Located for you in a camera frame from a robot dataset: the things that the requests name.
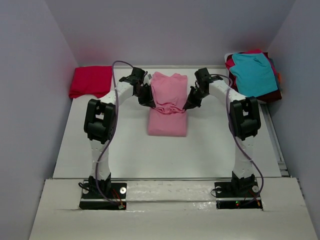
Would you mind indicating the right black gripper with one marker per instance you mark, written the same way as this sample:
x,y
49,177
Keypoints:
x,y
191,102

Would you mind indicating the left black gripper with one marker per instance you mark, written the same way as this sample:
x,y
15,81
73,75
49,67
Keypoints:
x,y
149,100

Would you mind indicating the pink t shirt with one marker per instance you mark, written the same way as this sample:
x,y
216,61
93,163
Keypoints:
x,y
168,118

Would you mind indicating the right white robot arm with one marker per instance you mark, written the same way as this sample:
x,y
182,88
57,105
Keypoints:
x,y
244,122

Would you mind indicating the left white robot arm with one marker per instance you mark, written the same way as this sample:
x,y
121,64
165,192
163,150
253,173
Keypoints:
x,y
101,121

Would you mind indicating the magenta t shirt in pile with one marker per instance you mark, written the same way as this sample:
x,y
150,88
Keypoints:
x,y
229,62

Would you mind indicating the folded red t shirt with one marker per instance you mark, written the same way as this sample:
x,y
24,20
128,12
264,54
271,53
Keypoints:
x,y
91,80

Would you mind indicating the teal t shirt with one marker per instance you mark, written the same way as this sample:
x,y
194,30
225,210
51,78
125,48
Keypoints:
x,y
254,75

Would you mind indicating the dark maroon t shirt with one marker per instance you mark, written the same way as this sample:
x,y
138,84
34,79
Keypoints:
x,y
267,98

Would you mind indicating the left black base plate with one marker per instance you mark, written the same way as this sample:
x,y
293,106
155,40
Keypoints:
x,y
92,200

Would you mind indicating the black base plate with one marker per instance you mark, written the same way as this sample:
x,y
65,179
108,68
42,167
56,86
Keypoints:
x,y
92,200
228,199

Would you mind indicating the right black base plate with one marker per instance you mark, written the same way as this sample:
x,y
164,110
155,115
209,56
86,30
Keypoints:
x,y
228,199

